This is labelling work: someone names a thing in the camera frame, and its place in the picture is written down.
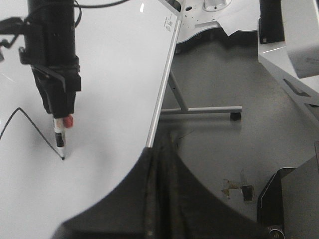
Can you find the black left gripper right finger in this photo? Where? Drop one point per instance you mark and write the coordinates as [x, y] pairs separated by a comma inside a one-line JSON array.
[[188, 210]]

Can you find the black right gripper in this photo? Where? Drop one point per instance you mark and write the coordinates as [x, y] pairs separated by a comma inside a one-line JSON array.
[[57, 84]]

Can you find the white whiteboard with aluminium frame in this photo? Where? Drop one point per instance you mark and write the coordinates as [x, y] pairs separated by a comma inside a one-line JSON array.
[[124, 55]]

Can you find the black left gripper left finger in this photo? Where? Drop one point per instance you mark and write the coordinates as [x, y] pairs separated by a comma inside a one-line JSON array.
[[120, 214]]

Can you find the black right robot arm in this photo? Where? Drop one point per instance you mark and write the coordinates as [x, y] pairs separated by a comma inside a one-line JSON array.
[[50, 51]]

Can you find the white robot base body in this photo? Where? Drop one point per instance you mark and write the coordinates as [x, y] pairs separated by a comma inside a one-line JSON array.
[[288, 38]]

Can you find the white product label sticker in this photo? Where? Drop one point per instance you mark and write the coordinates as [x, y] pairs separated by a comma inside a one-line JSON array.
[[168, 23]]

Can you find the black whiteboard marker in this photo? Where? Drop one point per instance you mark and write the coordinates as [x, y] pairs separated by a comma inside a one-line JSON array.
[[60, 125]]

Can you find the grey metal whiteboard stand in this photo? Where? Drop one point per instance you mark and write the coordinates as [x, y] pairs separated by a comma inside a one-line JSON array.
[[234, 111]]

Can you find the black box on floor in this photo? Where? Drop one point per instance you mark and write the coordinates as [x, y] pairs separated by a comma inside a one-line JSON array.
[[288, 206]]

